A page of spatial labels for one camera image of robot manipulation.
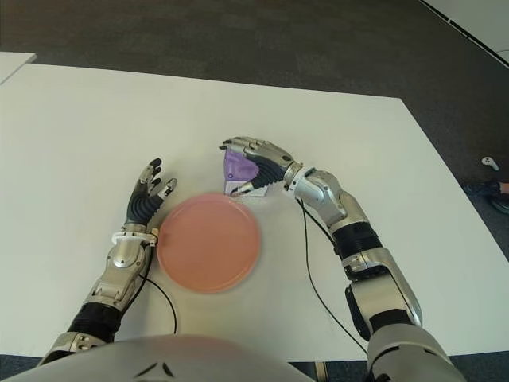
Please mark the purple tissue paper pack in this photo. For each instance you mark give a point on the purple tissue paper pack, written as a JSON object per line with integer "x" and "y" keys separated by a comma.
{"x": 238, "y": 169}

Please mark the white handheld controller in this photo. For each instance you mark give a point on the white handheld controller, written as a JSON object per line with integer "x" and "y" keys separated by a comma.
{"x": 489, "y": 162}

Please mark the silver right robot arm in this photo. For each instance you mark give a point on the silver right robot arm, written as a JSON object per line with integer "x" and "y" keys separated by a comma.
{"x": 350, "y": 207}

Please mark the white side table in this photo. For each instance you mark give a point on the white side table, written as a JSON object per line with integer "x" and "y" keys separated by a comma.
{"x": 12, "y": 63}

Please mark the silver robot torso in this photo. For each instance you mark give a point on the silver robot torso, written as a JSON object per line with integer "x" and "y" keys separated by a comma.
{"x": 159, "y": 358}

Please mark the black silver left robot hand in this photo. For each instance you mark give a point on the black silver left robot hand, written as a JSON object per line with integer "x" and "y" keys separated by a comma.
{"x": 141, "y": 209}

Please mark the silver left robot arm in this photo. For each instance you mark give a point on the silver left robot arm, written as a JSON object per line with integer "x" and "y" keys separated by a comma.
{"x": 127, "y": 258}

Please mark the round pink plate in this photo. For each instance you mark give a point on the round pink plate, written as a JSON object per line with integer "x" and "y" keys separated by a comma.
{"x": 207, "y": 244}

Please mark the dark shoe of person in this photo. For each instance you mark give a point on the dark shoe of person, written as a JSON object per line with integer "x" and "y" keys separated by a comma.
{"x": 479, "y": 187}

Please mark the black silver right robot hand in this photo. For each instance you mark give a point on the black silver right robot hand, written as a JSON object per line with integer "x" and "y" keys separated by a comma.
{"x": 274, "y": 159}

